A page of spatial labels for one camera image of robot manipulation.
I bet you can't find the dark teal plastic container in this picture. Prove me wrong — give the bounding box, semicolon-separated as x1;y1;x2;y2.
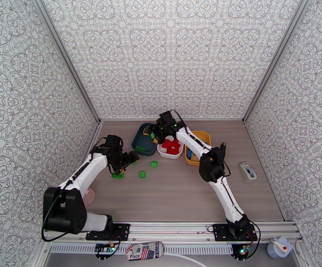
131;123;159;157

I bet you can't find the white plastic container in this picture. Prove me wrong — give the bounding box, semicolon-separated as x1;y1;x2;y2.
157;135;184;160

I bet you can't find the pink translucent disc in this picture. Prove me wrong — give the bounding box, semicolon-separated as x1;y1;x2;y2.
83;190;96;206

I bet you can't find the yellow plastic container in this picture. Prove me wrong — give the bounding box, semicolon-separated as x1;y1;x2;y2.
184;130;212;167

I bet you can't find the grey tape dispenser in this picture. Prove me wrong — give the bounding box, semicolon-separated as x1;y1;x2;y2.
239;162;258;184

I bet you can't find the circuit board with green light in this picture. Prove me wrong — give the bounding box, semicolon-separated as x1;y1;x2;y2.
238;246;252;259

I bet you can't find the light blue round dispenser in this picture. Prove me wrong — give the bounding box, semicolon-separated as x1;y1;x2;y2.
266;235;293;259

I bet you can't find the aluminium side rail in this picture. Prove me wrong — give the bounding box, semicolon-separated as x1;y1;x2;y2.
66;121;103;186

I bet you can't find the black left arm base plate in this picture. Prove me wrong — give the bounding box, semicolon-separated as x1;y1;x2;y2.
86;223;130;241

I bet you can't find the aluminium front rail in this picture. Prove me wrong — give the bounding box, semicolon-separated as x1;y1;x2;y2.
41;221;302;243

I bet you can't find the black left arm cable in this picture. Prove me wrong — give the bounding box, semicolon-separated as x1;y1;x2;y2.
40;137;107;243

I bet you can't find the white cable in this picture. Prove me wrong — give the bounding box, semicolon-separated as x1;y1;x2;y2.
163;252;208;267

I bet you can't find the aluminium frame post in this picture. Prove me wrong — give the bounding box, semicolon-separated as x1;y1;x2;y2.
31;0;102;124
242;0;312;124

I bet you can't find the white slotted cable duct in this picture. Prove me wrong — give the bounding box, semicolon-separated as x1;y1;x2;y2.
49;244;234;255

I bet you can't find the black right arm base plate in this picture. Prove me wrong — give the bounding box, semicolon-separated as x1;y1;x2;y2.
213;224;258;242

